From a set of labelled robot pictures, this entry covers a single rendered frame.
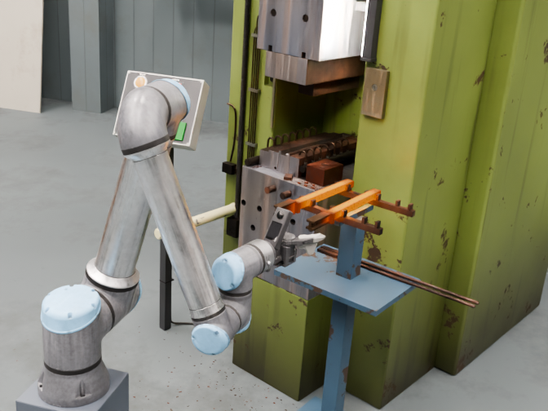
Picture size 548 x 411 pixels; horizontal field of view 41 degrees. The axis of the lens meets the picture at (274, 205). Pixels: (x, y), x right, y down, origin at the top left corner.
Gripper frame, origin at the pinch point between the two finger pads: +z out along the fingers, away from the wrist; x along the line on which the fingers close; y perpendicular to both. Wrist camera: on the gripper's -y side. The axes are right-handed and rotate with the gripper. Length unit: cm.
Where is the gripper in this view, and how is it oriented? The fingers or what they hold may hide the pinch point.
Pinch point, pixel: (304, 227)
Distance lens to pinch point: 213.3
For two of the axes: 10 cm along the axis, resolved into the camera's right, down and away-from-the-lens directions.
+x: 8.0, 2.7, -5.4
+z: 6.0, -2.6, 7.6
